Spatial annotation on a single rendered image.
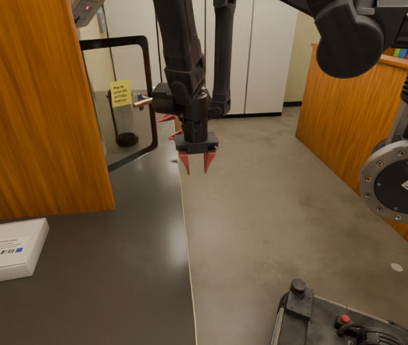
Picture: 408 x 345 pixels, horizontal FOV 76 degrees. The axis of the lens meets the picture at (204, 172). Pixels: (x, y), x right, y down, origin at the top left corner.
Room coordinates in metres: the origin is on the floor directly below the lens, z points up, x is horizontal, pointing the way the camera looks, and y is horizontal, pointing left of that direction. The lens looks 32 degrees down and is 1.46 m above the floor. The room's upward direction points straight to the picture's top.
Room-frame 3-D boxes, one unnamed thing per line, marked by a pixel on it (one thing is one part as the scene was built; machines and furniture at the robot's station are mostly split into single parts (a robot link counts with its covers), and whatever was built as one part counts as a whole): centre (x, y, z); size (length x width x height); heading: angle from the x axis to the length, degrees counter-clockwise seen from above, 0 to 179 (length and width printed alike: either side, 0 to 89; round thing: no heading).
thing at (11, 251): (0.45, 0.47, 0.96); 0.16 x 0.12 x 0.04; 13
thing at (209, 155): (0.59, 0.01, 1.14); 0.07 x 0.07 x 0.09; 10
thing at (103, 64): (0.82, 0.27, 1.19); 0.30 x 0.01 x 0.40; 144
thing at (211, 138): (0.59, 0.02, 1.21); 0.10 x 0.07 x 0.07; 100
